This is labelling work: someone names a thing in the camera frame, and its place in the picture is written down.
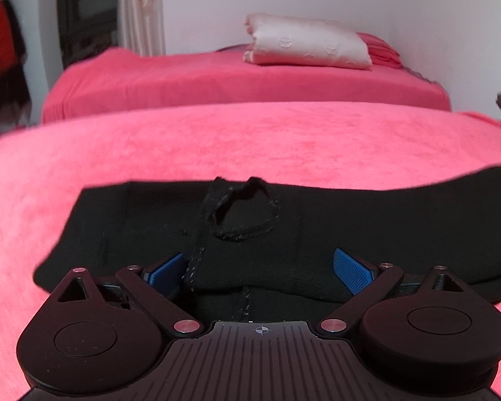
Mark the beige curtain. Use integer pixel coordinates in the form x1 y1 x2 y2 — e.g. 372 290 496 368
118 0 166 57

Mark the dark wooden cabinet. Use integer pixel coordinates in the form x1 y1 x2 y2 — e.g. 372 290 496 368
57 0 120 70

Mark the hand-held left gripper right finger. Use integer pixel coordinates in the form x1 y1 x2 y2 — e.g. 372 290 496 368
317 248 468 337

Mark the black knit sweater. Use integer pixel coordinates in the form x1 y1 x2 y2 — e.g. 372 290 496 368
32 166 501 323

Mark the folded red blanket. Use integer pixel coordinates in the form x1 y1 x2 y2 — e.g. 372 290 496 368
356 32 402 69

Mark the pale pink pillow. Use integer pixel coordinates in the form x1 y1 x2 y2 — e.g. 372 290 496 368
243 12 373 70

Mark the black hanging garment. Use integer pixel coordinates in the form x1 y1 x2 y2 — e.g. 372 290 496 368
0 0 32 140

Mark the bed with pink sheet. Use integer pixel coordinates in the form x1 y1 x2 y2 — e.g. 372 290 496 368
42 47 452 125

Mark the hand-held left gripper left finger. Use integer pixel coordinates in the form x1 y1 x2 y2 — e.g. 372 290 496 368
54 252 205 338

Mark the pink fleece blanket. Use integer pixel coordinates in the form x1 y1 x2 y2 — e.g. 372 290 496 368
0 101 501 401

